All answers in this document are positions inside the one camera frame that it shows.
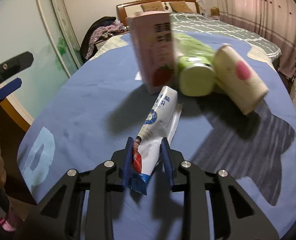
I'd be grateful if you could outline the green plaid blanket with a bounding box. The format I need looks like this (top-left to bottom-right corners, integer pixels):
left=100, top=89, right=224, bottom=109
left=169, top=12, right=281, bottom=58

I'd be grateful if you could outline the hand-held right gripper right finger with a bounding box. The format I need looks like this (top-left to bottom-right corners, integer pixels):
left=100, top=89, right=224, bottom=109
left=160, top=137, right=279, bottom=240

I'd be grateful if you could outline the glass wardrobe sliding door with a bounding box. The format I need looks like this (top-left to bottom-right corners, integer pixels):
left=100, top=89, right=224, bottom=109
left=0, top=0, right=83, bottom=130

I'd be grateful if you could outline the pink drink carton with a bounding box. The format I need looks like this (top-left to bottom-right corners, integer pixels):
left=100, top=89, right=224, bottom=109
left=126, top=12, right=176, bottom=95

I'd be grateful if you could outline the white and blue sachet packet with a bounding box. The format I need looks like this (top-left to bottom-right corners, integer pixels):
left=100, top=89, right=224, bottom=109
left=130, top=85, right=183, bottom=196

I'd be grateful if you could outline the pink curtain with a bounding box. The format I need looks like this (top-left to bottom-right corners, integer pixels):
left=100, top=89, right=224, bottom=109
left=215, top=0, right=296, bottom=75

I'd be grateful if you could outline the light green plastic bottle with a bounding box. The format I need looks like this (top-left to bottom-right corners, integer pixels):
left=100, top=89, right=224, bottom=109
left=173, top=34, right=216, bottom=97

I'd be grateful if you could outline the blue printed tablecloth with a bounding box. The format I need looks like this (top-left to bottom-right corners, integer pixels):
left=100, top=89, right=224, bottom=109
left=17, top=31, right=296, bottom=240

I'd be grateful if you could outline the wooden bed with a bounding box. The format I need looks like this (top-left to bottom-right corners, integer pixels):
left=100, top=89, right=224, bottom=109
left=116, top=0, right=282, bottom=63

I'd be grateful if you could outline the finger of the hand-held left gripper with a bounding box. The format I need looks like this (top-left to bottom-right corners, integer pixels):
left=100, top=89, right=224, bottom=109
left=0, top=78, right=22, bottom=108
left=0, top=51, right=34, bottom=83

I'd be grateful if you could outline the paper cup with pink dot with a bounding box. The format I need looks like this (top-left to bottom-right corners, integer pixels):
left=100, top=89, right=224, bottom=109
left=212, top=44, right=269, bottom=115

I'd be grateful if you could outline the pink patterned garment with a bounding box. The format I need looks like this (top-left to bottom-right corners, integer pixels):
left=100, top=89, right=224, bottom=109
left=0, top=204, right=17, bottom=232

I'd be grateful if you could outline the tan pillow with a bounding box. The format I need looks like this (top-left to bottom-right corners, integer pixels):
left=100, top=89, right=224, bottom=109
left=169, top=1, right=195, bottom=13
left=140, top=1, right=163, bottom=12

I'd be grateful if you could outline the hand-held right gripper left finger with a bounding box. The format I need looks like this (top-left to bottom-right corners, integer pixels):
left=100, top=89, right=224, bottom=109
left=21, top=137, right=136, bottom=240

